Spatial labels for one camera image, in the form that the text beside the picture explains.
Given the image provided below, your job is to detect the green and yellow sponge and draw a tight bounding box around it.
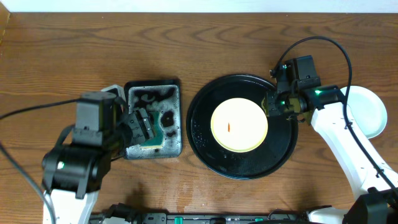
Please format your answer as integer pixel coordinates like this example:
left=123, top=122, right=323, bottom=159
left=141, top=112, right=164, bottom=152

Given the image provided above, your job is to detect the yellow plate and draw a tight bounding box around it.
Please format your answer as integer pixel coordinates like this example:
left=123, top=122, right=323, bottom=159
left=210, top=98, right=269, bottom=153

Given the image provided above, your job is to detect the light green plate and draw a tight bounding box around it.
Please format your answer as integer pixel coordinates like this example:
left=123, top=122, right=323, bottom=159
left=348, top=86, right=387, bottom=139

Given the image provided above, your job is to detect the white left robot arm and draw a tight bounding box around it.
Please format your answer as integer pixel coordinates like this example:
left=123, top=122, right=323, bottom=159
left=42, top=91, right=154, bottom=223

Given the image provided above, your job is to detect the round black tray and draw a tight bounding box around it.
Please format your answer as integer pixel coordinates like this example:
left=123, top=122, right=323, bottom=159
left=186, top=74, right=299, bottom=180

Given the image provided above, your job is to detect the black rectangular soapy water tray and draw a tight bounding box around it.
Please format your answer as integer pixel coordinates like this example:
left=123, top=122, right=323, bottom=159
left=124, top=79, right=182, bottom=160

